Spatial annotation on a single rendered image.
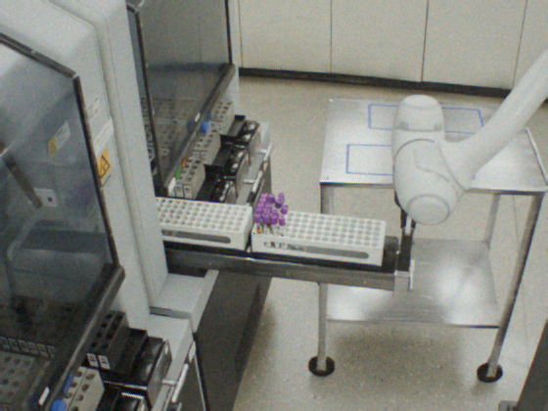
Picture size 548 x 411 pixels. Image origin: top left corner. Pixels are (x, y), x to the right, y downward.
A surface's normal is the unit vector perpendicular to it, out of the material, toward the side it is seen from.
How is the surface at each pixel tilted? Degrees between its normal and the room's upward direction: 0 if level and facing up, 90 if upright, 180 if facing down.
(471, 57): 90
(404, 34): 90
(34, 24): 29
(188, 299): 0
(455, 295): 0
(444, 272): 0
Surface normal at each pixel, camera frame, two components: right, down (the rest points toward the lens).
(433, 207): -0.22, 0.72
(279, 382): -0.03, -0.79
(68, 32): 0.45, -0.64
